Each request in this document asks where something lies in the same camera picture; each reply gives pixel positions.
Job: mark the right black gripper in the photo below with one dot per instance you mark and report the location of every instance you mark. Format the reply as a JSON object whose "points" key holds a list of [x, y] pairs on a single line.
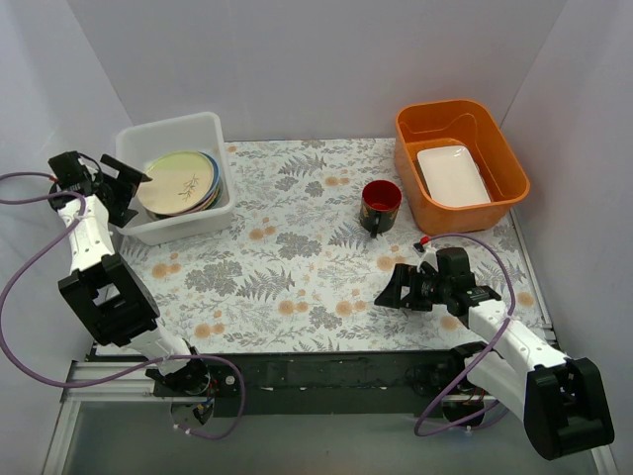
{"points": [[412, 287]]}

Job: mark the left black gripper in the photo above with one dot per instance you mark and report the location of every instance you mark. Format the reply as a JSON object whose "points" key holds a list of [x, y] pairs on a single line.
{"points": [[115, 188]]}

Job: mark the blue round plate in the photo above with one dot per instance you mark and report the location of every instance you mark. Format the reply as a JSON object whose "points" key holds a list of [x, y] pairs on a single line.
{"points": [[217, 178]]}

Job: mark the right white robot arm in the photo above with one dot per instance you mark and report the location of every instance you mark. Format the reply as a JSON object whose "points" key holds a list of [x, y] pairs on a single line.
{"points": [[560, 400]]}

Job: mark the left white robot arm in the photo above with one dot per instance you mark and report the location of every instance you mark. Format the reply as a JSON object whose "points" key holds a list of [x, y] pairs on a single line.
{"points": [[109, 299]]}

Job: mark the white translucent plastic bin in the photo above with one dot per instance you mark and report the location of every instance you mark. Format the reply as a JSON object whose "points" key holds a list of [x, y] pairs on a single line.
{"points": [[140, 145]]}

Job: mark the orange plastic bin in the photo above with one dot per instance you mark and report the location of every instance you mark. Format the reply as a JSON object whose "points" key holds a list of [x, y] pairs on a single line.
{"points": [[457, 122]]}

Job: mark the floral table mat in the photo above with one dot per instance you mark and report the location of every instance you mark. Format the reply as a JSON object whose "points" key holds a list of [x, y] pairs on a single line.
{"points": [[294, 271]]}

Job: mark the red black cup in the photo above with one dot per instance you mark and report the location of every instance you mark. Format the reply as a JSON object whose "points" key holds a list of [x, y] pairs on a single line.
{"points": [[380, 203]]}

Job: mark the white rectangular plate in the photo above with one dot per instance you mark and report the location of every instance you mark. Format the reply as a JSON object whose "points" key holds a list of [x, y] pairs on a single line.
{"points": [[452, 177]]}

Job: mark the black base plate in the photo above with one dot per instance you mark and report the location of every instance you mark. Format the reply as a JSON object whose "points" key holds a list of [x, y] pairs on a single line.
{"points": [[339, 383]]}

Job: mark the aluminium rail frame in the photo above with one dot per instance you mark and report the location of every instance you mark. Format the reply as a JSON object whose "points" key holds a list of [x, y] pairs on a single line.
{"points": [[111, 381]]}

